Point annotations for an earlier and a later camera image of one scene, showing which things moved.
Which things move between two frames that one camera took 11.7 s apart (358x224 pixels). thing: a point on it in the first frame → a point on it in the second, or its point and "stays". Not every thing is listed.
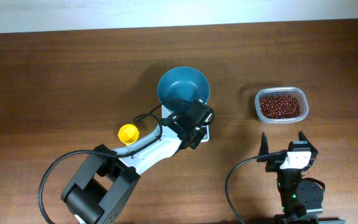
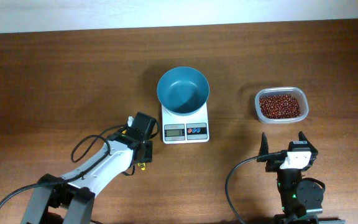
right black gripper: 272,166 stays
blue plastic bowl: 183,83 stays
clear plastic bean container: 281,104 stays
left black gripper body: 202,125 → 146,151
